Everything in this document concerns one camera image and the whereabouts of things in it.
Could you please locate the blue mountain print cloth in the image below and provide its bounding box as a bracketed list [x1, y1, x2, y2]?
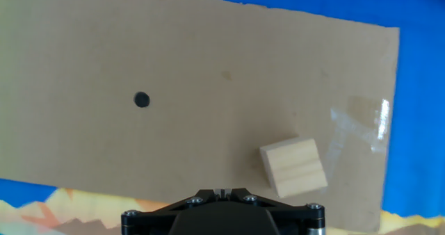
[0, 0, 445, 235]

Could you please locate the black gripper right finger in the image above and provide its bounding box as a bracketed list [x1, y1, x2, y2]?
[222, 188, 326, 235]

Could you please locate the small wooden block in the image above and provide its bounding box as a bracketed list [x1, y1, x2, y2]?
[259, 138, 329, 199]

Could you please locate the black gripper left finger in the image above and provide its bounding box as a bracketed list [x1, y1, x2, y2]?
[121, 188, 223, 235]

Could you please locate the clear tape patch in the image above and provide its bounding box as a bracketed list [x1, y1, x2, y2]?
[330, 97, 392, 156]

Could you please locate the brown cardboard sheet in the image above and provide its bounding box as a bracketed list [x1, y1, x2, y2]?
[0, 0, 401, 233]

